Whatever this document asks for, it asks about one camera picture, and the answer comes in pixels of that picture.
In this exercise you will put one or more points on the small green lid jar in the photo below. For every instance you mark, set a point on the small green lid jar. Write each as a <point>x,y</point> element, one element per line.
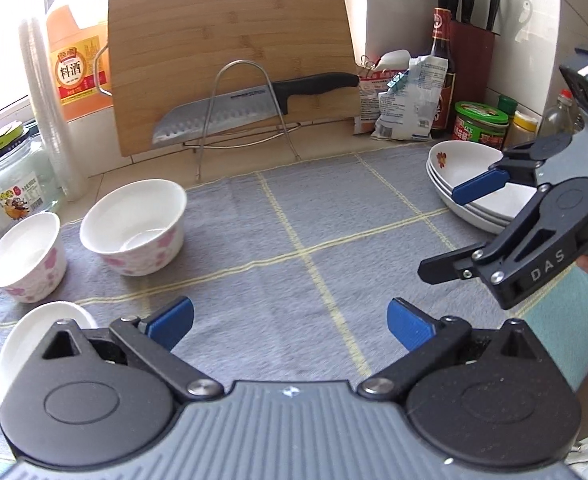
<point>507,104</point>

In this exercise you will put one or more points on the orange cooking wine jug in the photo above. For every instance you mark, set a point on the orange cooking wine jug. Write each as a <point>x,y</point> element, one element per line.
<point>74,40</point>

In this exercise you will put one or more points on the dark red knife block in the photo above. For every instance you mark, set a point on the dark red knife block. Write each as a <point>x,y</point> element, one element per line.
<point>471,60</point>

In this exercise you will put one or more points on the white pink floral bowl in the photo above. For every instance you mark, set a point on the white pink floral bowl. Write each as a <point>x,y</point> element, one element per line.
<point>134,215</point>
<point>24,255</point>
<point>34,325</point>

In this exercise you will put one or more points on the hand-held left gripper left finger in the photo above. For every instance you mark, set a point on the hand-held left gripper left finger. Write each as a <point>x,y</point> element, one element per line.
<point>176,322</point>

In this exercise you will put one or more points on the clear jar with green lid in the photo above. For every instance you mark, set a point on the clear jar with green lid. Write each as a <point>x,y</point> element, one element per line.
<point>19,185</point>

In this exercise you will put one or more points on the stack of clear plastic cups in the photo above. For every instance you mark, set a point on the stack of clear plastic cups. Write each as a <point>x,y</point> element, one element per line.
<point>49,125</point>

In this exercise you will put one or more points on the yellow lid spice jar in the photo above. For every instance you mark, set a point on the yellow lid spice jar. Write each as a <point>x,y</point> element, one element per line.
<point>521,125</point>

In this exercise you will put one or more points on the dark soy sauce bottle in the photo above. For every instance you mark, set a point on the dark soy sauce bottle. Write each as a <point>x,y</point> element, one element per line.
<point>441,35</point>

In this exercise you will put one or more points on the red white printed bag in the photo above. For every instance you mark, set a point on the red white printed bag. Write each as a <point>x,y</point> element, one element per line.
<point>369,105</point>

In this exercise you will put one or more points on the green lid sauce jar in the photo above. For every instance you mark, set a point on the green lid sauce jar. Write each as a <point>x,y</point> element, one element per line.
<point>479,125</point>

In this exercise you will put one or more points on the bamboo cutting board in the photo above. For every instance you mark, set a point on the bamboo cutting board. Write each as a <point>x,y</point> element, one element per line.
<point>199,35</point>

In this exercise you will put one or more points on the white blue printed bag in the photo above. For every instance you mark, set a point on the white blue printed bag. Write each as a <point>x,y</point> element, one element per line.
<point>409,110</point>

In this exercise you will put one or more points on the grey checked cloth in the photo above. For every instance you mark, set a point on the grey checked cloth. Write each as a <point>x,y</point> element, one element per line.
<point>294,230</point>

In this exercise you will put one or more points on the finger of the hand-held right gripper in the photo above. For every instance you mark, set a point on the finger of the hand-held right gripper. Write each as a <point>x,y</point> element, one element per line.
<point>479,187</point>
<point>444,266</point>

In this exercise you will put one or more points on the teal binder clip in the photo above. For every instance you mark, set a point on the teal binder clip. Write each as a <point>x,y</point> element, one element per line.
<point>398,81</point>

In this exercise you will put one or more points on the red cap glass bottle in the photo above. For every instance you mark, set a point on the red cap glass bottle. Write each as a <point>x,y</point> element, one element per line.
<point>556,115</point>

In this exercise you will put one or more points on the white wall hook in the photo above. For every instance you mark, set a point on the white wall hook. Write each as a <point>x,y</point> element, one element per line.
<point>524,15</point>

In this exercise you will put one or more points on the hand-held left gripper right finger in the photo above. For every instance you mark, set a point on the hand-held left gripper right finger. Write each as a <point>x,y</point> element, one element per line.
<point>406,325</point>

